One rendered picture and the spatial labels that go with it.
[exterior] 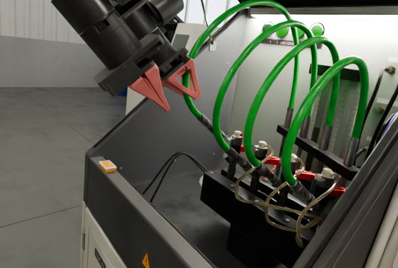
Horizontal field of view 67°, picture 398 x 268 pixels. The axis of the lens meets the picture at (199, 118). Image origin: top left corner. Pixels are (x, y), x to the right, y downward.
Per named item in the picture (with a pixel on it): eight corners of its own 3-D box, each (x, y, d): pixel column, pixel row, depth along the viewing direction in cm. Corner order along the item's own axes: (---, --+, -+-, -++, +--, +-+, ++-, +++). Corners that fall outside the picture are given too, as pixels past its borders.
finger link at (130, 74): (187, 104, 43) (147, 51, 39) (148, 137, 42) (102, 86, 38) (172, 95, 49) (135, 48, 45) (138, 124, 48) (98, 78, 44)
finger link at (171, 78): (201, 88, 66) (174, 53, 64) (214, 86, 60) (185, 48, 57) (179, 108, 65) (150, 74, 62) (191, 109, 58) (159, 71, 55)
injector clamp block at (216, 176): (196, 223, 81) (203, 171, 78) (222, 214, 87) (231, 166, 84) (304, 319, 56) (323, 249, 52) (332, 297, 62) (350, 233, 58)
